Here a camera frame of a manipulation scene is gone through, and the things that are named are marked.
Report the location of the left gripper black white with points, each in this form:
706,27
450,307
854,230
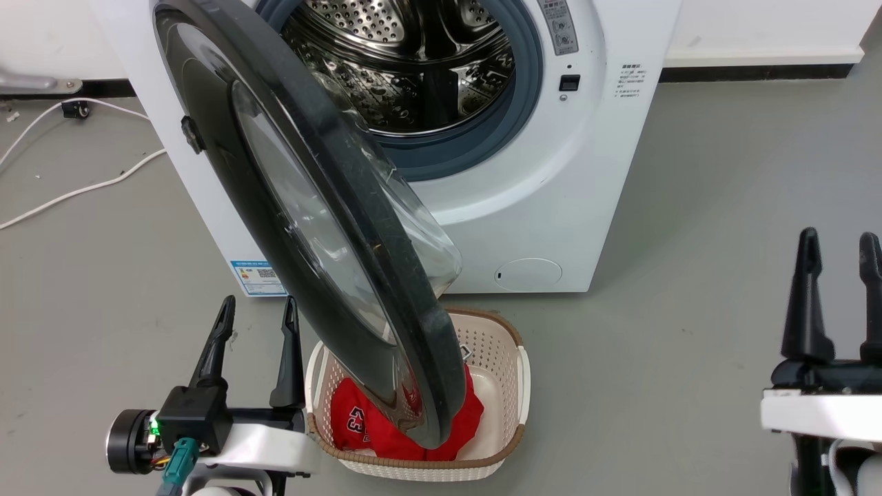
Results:
196,417

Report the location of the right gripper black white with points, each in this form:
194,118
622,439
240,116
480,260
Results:
820,413

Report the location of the black round glass washer door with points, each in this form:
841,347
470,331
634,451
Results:
441,386

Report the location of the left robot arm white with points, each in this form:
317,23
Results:
220,490

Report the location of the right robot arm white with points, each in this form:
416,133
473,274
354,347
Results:
806,468

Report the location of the white front-load washing machine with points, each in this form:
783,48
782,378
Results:
551,207

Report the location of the grey rubber door gasket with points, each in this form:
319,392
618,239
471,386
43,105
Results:
482,148

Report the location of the black door lock socket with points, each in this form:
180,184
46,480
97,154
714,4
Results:
569,83

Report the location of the blue energy label sticker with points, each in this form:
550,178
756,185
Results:
258,279

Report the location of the red printed garment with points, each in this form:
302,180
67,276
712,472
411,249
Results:
386,441

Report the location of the cream plastic laundry basket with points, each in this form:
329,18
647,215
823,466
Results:
497,358

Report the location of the round white filter cover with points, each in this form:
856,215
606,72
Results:
529,274

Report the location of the black floor plug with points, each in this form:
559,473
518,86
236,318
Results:
74,109

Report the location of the perforated steel washer drum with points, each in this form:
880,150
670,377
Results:
413,69

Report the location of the grey instruction sticker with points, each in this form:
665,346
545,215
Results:
559,24

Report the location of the grey metal floor bracket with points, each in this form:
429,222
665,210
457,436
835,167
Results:
27,83

